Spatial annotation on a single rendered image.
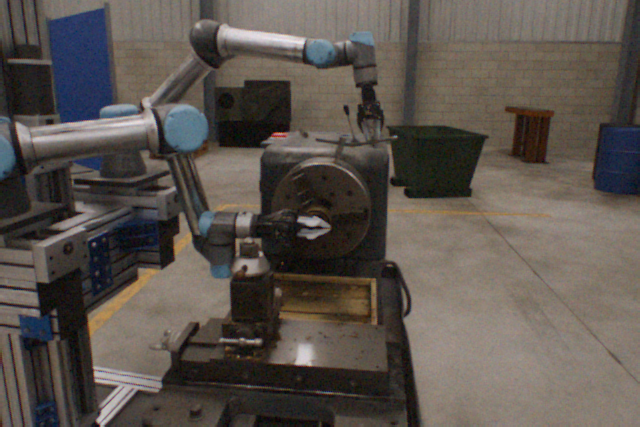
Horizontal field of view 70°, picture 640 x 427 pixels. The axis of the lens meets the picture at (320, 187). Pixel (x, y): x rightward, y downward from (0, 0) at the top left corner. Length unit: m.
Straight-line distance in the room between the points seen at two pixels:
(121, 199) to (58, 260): 0.49
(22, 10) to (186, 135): 0.68
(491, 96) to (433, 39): 1.93
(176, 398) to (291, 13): 10.90
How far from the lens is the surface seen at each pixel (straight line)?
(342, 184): 1.40
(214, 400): 0.94
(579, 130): 12.51
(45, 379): 1.79
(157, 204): 1.59
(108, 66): 6.24
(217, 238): 1.30
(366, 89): 1.47
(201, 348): 0.99
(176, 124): 1.16
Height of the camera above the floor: 1.48
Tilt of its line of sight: 13 degrees down
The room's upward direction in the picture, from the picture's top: 1 degrees clockwise
